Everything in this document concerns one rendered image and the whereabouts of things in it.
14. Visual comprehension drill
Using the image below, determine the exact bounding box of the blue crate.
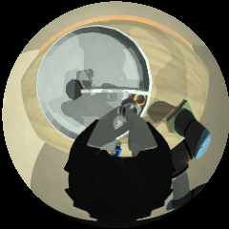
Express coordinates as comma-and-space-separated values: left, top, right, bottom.
110, 142, 122, 156

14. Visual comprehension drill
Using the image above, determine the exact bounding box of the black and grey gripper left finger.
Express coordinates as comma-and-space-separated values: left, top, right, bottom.
64, 106, 121, 173

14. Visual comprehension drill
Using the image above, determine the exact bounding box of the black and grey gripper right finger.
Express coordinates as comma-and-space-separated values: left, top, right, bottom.
123, 107, 176, 173

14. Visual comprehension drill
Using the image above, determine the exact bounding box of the grey round turntable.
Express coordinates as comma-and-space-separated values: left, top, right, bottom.
36, 25, 152, 140

